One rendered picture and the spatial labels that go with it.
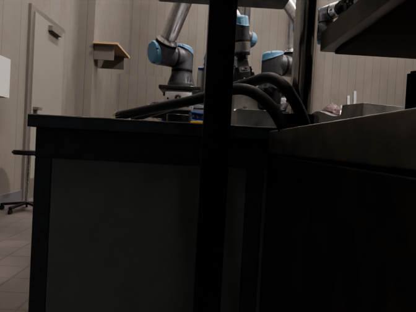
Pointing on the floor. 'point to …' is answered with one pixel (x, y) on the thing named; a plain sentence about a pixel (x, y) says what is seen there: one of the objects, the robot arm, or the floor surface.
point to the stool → (25, 182)
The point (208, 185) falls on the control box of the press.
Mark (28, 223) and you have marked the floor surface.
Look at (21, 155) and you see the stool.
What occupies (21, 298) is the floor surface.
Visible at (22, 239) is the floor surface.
